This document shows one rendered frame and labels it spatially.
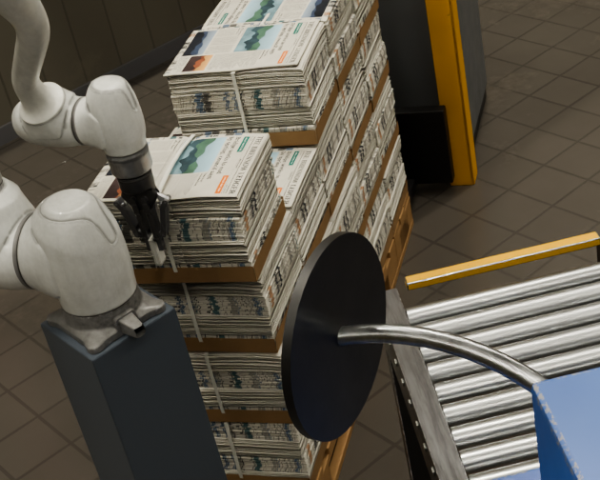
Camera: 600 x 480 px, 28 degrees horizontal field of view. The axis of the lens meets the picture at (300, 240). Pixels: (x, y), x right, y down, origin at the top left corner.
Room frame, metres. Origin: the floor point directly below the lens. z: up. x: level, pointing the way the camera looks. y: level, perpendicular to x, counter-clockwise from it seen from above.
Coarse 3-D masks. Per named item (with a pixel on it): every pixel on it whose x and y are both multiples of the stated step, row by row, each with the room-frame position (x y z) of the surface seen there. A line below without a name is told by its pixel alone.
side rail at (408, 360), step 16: (400, 304) 2.06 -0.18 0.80; (400, 320) 2.00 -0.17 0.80; (400, 352) 1.90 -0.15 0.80; (416, 352) 1.89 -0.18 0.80; (400, 368) 1.85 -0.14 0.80; (416, 368) 1.84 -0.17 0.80; (400, 384) 1.91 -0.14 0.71; (416, 384) 1.79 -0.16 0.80; (416, 400) 1.75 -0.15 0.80; (432, 400) 1.74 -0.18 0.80; (416, 416) 1.71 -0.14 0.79; (432, 416) 1.69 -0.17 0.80; (416, 432) 1.76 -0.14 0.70; (432, 432) 1.65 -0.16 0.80; (448, 432) 1.64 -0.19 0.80; (432, 448) 1.61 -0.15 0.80; (448, 448) 1.60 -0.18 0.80; (432, 464) 1.58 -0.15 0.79; (448, 464) 1.56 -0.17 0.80
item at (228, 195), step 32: (192, 160) 2.42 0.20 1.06; (224, 160) 2.38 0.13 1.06; (256, 160) 2.37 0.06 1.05; (192, 192) 2.27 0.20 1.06; (224, 192) 2.24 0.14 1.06; (256, 192) 2.35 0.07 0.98; (192, 224) 2.25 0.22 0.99; (224, 224) 2.23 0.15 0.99; (256, 224) 2.30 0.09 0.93; (192, 256) 2.25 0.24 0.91; (224, 256) 2.23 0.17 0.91; (256, 256) 2.25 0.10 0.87
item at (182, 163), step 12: (180, 144) 2.51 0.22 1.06; (192, 144) 2.50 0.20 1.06; (180, 156) 2.45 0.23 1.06; (192, 156) 2.44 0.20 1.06; (180, 168) 2.40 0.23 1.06; (156, 180) 2.36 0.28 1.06; (168, 180) 2.36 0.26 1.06; (168, 192) 2.30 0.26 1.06; (180, 252) 2.27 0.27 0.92; (168, 264) 2.28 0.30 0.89; (180, 264) 2.27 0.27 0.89
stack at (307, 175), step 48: (336, 144) 2.96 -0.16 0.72; (288, 192) 2.58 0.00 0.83; (384, 192) 3.30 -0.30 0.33; (288, 240) 2.44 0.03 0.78; (384, 240) 3.22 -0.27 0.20; (144, 288) 2.35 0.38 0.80; (192, 288) 2.30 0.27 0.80; (240, 288) 2.26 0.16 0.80; (288, 288) 2.39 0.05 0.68; (192, 336) 2.32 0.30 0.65; (240, 336) 2.27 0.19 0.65; (240, 384) 2.29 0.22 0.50; (240, 432) 2.31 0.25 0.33; (288, 432) 2.26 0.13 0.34
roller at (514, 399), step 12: (480, 396) 1.72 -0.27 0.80; (492, 396) 1.71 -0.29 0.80; (504, 396) 1.70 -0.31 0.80; (516, 396) 1.70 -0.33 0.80; (528, 396) 1.70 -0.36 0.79; (444, 408) 1.71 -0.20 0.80; (456, 408) 1.70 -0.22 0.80; (468, 408) 1.70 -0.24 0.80; (480, 408) 1.69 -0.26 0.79; (492, 408) 1.69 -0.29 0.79; (504, 408) 1.69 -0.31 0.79; (516, 408) 1.69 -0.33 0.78; (528, 408) 1.69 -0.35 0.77; (456, 420) 1.69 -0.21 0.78; (468, 420) 1.68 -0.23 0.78
